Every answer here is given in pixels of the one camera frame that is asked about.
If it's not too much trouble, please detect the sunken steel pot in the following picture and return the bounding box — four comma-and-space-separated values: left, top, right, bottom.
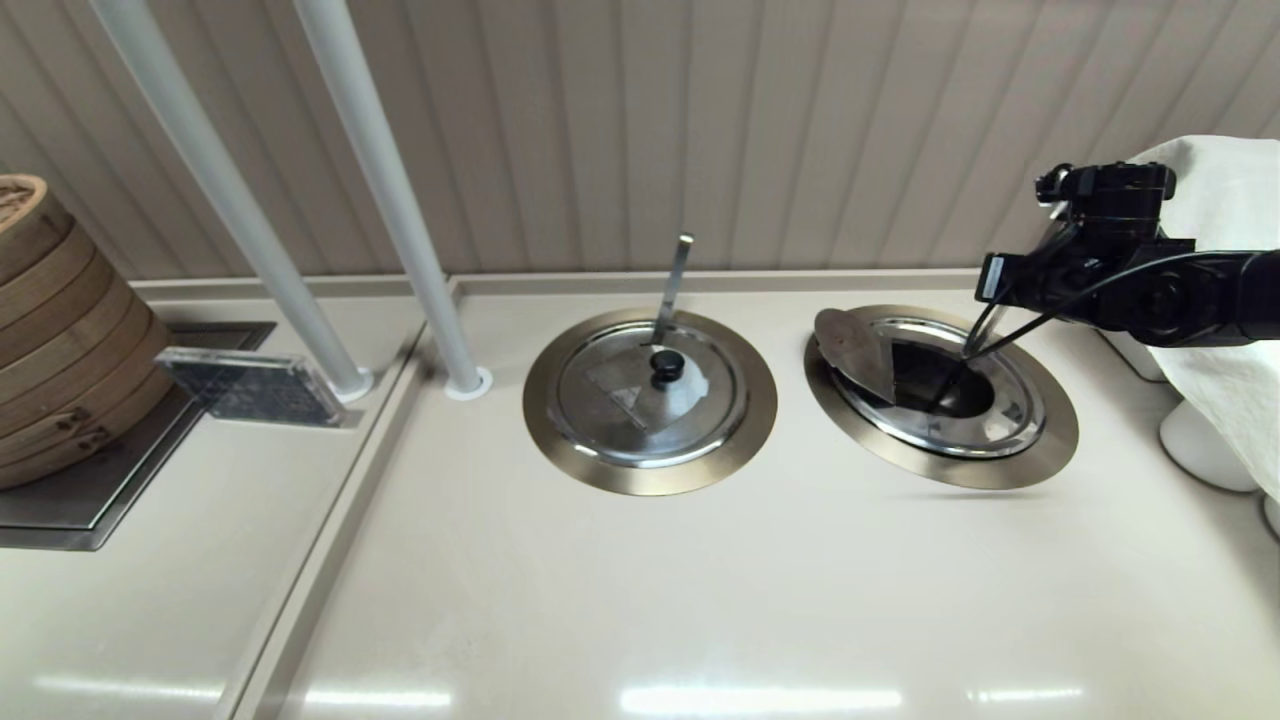
890, 340, 993, 421

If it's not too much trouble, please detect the clear acrylic sign holder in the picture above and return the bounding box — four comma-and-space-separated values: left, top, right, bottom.
155, 345, 363, 429

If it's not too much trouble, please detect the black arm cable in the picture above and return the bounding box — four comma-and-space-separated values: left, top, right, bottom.
970, 225, 1201, 359

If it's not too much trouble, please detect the white metal pole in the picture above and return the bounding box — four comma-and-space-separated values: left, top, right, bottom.
92, 0, 366, 391
293, 0, 489, 391

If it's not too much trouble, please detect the bamboo steamer stack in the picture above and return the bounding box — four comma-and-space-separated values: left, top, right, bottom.
0, 173, 179, 491

